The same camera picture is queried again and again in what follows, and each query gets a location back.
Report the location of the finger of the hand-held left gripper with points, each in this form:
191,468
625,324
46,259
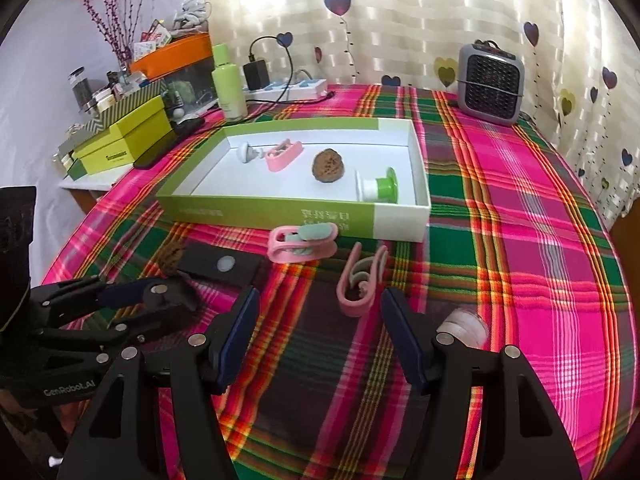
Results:
170,297
125,292

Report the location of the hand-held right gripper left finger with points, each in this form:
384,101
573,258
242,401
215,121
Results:
240,330

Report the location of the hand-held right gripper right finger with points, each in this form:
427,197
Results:
405,340

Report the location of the brown walnut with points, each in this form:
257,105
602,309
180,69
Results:
326,165
170,259

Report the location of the black rectangular device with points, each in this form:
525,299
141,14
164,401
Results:
205,262

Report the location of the white round tape roll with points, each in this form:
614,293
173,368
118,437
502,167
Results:
465,327

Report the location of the small pink clip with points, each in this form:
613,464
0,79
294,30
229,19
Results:
350,307

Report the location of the green and white cardboard box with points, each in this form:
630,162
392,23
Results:
240,210

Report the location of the pink clip with mint pads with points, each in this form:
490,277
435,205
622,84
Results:
315,232

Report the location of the green and white spool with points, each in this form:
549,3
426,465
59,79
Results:
385,190

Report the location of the large pink clip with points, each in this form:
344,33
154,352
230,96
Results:
280,162

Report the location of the white side table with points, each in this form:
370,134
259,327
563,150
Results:
85,186

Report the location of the dark green box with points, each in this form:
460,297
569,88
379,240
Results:
74,170

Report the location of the pink green plaid tablecloth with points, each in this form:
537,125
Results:
500,240

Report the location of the black smartphone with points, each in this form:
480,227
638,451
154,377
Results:
160,152

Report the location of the lime green box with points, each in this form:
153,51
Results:
130,145

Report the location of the glass jar black lid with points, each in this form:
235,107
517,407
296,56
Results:
80,92

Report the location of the yellow-green shoe box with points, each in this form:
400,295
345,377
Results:
135,95

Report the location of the cluster of cosmetic jars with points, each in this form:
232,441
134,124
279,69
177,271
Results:
117,87

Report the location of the dark green round object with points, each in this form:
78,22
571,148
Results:
182,96

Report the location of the light green bottle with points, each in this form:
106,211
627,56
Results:
230,90

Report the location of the pink flowering branches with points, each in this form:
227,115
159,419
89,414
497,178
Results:
119,45

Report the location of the black charger adapter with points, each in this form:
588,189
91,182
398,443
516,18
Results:
256,75

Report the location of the brown wooden board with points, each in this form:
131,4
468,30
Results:
625,240

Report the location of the white power strip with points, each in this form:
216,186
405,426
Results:
305,91

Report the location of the clear storage bin orange lid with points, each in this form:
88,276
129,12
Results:
175,50

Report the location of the colourful card packets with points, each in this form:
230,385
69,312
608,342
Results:
150,42

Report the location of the grey small heater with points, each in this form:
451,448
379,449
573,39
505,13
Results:
492,85

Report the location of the grey white bundle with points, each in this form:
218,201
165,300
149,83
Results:
192,15

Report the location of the heart-print curtain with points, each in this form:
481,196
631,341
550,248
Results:
400,20

